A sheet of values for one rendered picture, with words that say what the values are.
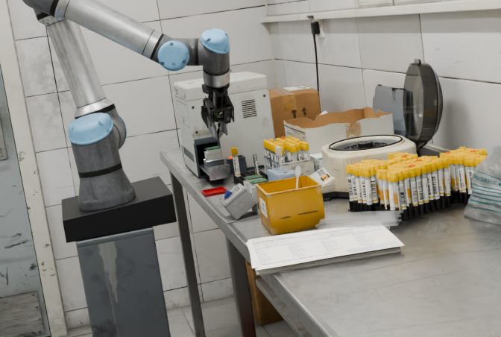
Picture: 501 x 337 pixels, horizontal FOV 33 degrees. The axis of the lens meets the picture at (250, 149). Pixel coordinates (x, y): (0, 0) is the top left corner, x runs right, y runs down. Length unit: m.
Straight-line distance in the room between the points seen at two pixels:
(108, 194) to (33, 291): 1.94
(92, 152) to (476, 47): 1.01
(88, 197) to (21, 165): 1.76
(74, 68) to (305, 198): 0.76
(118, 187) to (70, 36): 0.43
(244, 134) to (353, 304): 1.36
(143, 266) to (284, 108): 1.14
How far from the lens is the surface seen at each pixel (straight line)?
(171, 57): 2.14
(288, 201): 1.94
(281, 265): 1.68
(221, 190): 2.50
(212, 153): 2.63
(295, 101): 3.16
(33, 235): 4.03
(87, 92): 2.33
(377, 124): 2.57
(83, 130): 2.19
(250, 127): 2.75
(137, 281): 2.23
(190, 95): 2.71
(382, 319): 1.40
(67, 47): 2.33
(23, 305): 4.12
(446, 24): 2.32
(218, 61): 2.29
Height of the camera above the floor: 1.40
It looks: 10 degrees down
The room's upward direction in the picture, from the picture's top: 8 degrees counter-clockwise
